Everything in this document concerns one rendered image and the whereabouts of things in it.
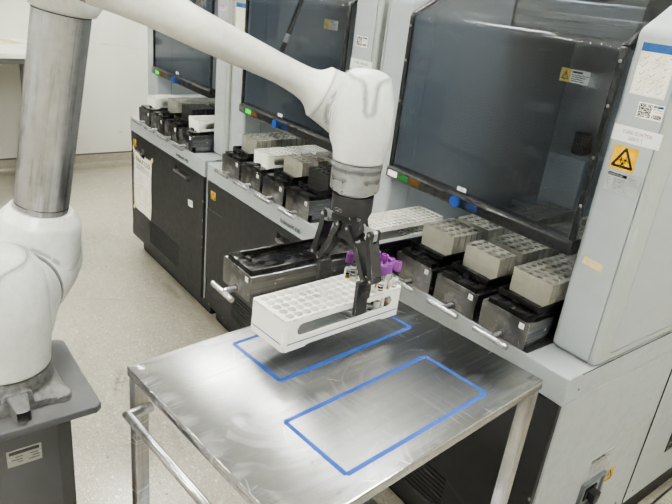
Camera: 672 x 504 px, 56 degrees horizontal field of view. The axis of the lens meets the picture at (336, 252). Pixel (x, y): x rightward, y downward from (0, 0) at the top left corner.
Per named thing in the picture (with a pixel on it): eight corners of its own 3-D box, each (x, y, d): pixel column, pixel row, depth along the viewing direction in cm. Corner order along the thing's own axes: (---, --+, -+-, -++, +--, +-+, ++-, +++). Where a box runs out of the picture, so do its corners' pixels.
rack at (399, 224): (417, 224, 192) (420, 205, 190) (440, 236, 185) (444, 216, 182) (340, 238, 175) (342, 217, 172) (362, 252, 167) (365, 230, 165)
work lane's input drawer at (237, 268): (417, 241, 198) (422, 214, 195) (449, 258, 188) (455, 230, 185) (206, 284, 155) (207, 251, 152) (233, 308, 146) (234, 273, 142)
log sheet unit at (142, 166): (133, 208, 332) (132, 141, 318) (153, 225, 313) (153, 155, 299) (128, 208, 331) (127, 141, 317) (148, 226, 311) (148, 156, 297)
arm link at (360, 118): (393, 170, 107) (379, 151, 119) (407, 77, 101) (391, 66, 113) (330, 166, 105) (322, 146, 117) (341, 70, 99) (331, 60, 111)
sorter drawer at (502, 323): (625, 274, 192) (634, 247, 188) (669, 293, 182) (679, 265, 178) (464, 328, 149) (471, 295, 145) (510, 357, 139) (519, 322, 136)
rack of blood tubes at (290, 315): (363, 293, 134) (367, 267, 132) (397, 313, 128) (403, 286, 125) (248, 328, 115) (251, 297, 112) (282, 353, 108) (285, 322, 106)
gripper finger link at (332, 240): (340, 225, 114) (336, 219, 115) (315, 261, 122) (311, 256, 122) (356, 222, 117) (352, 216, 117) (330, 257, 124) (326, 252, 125)
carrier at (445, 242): (456, 257, 166) (460, 236, 164) (450, 258, 165) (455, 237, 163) (425, 241, 175) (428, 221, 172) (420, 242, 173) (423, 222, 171)
